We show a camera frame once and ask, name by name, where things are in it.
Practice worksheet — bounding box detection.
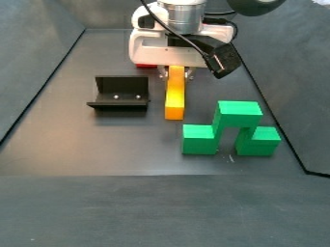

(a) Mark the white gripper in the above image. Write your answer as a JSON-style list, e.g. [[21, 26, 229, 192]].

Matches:
[[128, 3, 235, 81]]

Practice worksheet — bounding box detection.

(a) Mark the yellow rectangular block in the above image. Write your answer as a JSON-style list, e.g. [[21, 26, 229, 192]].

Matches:
[[164, 66, 185, 120]]

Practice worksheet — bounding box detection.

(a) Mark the red board base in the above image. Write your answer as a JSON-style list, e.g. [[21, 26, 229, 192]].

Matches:
[[134, 64, 157, 69]]

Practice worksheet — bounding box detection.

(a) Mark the green stepped block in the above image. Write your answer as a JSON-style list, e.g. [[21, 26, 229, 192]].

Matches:
[[181, 100, 280, 156]]

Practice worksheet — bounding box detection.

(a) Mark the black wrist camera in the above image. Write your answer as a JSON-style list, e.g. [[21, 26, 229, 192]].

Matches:
[[204, 43, 240, 79]]

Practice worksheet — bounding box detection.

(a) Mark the black angled bracket holder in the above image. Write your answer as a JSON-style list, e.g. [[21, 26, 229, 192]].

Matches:
[[86, 75, 149, 109]]

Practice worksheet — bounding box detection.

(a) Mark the black cable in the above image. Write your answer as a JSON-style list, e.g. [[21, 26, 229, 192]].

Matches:
[[137, 0, 216, 67]]

